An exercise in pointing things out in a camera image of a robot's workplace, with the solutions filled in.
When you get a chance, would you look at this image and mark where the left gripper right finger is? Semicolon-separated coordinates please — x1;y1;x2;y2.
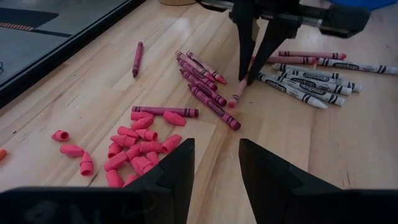
238;138;342;224

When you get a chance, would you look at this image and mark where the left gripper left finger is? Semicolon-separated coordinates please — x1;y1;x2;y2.
123;138;196;224

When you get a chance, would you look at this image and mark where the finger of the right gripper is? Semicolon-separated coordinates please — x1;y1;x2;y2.
246;16;303;86
231;10;259;82

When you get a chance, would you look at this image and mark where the pink eraser cap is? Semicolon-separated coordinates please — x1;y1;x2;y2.
139;141;164;153
103;151;128;172
161;133;183;154
110;134;137;148
130;111;155;121
126;144;142;161
123;173;138;187
131;116;155;131
79;151;95;177
117;125;140;140
59;144;85;158
146;151;160;166
162;110;187;127
105;169;124;188
130;156;153;175
107;142;123;159
51;129;70;142
135;128;159;142

